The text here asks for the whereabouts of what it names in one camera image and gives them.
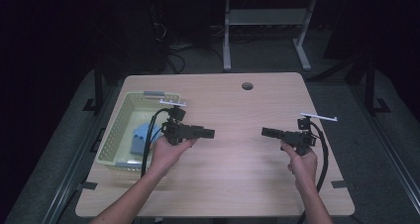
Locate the white metal table frame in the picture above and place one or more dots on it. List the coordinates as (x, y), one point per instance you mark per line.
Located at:
(264, 17)

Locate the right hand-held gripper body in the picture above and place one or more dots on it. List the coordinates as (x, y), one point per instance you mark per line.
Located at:
(298, 136)

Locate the black metal stand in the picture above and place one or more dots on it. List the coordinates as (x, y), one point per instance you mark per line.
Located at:
(98, 91)
(371, 88)

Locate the person's right hand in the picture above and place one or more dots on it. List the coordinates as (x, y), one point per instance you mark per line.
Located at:
(303, 166)

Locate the person's left hand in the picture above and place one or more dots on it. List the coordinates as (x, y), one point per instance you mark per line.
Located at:
(165, 156)

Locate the dark tape strip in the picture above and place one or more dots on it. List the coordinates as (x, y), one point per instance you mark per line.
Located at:
(339, 184)
(87, 185)

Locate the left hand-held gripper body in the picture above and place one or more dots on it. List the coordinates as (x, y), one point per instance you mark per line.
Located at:
(180, 131)

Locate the pale yellow plastic basket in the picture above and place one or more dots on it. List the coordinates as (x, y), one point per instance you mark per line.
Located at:
(115, 131)

